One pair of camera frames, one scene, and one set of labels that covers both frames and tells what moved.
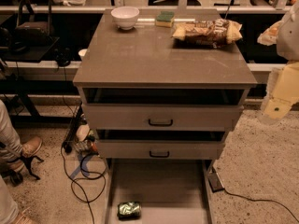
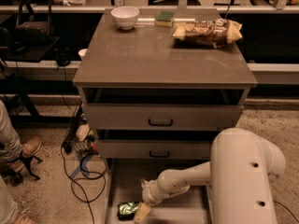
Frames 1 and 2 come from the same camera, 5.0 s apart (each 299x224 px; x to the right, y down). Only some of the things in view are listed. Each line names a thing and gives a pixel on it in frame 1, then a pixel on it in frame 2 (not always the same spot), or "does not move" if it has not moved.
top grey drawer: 160,117 does not move
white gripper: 290,42 → 149,193
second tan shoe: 23,217 does not move
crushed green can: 129,210 does not move
